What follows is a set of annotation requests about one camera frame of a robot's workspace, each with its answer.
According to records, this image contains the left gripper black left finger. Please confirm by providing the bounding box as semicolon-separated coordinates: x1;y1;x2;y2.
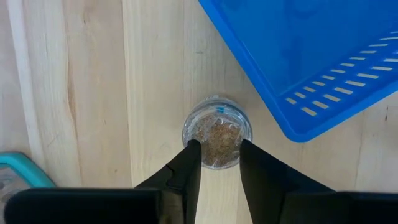
135;139;202;224

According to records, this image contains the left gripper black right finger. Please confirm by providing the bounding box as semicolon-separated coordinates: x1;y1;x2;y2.
239;139;338;224

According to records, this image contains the glass jar of brown spice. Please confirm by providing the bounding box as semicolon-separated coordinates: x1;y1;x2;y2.
182;95;253;170

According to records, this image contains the blue slotted plastic basket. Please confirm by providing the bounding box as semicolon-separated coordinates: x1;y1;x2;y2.
198;0;398;143

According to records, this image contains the metal box grater teal frame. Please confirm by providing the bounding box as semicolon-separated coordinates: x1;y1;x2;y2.
0;151;57;212

